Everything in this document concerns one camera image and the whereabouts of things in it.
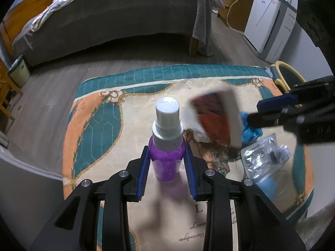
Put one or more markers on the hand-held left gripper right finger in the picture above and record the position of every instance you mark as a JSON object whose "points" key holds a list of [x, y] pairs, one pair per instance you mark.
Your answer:
{"points": [[189, 172]]}

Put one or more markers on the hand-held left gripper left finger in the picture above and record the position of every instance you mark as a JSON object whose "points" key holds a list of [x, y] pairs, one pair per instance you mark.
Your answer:
{"points": [[143, 172]]}

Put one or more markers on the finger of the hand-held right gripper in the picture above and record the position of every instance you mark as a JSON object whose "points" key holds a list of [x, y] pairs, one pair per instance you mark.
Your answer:
{"points": [[277, 103], [267, 119]]}

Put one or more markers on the purple spray bottle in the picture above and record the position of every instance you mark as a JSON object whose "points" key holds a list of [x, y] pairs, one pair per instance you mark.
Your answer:
{"points": [[165, 159]]}

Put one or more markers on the yellow framed chair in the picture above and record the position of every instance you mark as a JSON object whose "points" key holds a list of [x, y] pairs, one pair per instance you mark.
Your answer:
{"points": [[273, 72]]}

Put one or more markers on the red patterned tissue pack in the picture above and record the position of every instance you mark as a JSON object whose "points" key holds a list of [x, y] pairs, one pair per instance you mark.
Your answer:
{"points": [[214, 115]]}

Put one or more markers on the crumpled blue cloth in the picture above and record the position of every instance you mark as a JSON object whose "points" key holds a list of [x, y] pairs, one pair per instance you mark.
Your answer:
{"points": [[248, 136]]}

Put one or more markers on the clear blister pack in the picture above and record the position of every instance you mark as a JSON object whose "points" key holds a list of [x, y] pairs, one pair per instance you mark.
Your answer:
{"points": [[259, 159]]}

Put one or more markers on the white air purifier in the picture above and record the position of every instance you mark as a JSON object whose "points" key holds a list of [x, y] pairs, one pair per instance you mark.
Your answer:
{"points": [[261, 23]]}

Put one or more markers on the printed teal and orange mat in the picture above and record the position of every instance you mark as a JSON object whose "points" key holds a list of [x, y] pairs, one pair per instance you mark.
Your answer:
{"points": [[104, 125]]}

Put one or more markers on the blue face mask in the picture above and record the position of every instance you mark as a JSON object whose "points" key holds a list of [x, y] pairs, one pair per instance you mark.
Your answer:
{"points": [[268, 188]]}

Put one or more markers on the wooden cabinet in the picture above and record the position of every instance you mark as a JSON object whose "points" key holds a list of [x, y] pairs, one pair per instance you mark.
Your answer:
{"points": [[235, 15]]}

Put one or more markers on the bed with grey cover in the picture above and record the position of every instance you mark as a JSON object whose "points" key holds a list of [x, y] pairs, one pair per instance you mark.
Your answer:
{"points": [[117, 18]]}

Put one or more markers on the small green waste bin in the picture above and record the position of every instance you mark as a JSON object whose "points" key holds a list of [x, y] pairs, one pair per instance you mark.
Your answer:
{"points": [[19, 70]]}

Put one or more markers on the wooden bed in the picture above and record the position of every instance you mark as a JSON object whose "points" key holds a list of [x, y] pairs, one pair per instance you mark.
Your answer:
{"points": [[31, 2]]}

